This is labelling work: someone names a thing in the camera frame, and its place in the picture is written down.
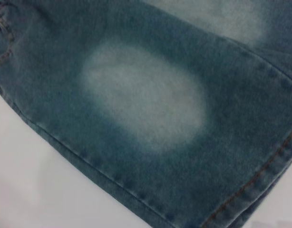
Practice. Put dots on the blue denim shorts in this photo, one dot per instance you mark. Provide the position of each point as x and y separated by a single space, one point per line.
146 107

